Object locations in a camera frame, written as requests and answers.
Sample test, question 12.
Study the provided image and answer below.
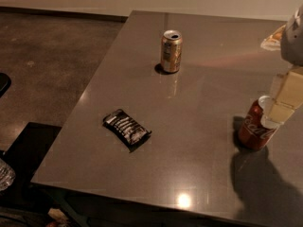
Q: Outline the black snack packet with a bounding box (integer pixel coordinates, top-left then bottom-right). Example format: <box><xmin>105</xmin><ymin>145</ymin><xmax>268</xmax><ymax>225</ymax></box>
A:
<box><xmin>102</xmin><ymin>109</ymin><xmax>152</xmax><ymax>151</ymax></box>

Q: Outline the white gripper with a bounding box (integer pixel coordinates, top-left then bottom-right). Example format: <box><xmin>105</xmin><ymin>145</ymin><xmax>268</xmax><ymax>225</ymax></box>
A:
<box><xmin>261</xmin><ymin>5</ymin><xmax>303</xmax><ymax>129</ymax></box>

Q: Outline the orange soda can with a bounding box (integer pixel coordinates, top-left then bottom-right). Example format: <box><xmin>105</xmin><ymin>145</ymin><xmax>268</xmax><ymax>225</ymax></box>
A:
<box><xmin>160</xmin><ymin>30</ymin><xmax>183</xmax><ymax>74</ymax></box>

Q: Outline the clear plastic container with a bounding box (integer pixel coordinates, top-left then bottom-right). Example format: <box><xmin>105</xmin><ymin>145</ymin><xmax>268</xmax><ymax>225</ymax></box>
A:
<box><xmin>0</xmin><ymin>159</ymin><xmax>15</xmax><ymax>191</ymax></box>

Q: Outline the snack bag at table edge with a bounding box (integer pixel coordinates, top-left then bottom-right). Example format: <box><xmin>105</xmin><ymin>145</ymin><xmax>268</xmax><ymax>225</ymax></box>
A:
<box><xmin>260</xmin><ymin>25</ymin><xmax>286</xmax><ymax>51</ymax></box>

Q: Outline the red coke can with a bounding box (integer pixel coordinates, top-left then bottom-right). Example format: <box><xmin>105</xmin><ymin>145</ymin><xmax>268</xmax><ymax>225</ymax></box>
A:
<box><xmin>238</xmin><ymin>96</ymin><xmax>279</xmax><ymax>150</ymax></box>

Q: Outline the black object on floor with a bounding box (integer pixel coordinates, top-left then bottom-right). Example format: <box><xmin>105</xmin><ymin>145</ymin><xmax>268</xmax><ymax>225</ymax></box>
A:
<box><xmin>0</xmin><ymin>73</ymin><xmax>11</xmax><ymax>97</ymax></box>

